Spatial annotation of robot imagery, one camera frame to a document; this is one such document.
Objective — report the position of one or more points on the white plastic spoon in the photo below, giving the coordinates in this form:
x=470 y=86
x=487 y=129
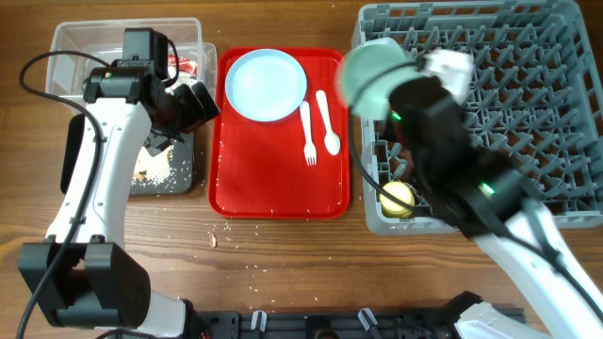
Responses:
x=331 y=140

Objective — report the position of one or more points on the light blue plate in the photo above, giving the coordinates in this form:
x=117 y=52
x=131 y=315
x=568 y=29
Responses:
x=265 y=85

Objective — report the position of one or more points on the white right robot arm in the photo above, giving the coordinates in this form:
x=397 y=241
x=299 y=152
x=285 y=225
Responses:
x=493 y=203

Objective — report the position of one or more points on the red snack wrapper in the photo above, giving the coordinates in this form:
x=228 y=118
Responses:
x=183 y=65

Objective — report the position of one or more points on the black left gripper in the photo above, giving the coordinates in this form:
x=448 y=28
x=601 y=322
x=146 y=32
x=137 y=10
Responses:
x=196 y=114

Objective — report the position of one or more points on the rice and food leftovers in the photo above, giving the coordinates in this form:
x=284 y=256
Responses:
x=160 y=169

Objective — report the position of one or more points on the food scrap on table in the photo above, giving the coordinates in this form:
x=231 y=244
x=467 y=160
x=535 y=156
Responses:
x=213 y=241

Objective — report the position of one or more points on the grey dishwasher rack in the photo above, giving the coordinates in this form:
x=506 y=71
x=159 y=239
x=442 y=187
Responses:
x=535 y=94

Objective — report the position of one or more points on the black food waste tray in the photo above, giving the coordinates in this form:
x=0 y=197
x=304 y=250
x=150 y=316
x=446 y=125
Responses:
x=183 y=151

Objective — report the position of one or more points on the white plastic fork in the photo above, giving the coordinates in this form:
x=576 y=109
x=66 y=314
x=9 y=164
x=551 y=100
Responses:
x=309 y=148

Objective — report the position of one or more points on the red serving tray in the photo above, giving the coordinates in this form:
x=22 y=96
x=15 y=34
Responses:
x=258 y=170

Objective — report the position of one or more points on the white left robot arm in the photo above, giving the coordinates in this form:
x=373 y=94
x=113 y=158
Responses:
x=80 y=275

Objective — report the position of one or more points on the green bowl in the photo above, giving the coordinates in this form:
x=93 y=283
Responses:
x=369 y=74

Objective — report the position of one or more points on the clear plastic waste bin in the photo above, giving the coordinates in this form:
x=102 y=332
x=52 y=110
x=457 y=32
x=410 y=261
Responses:
x=104 y=40

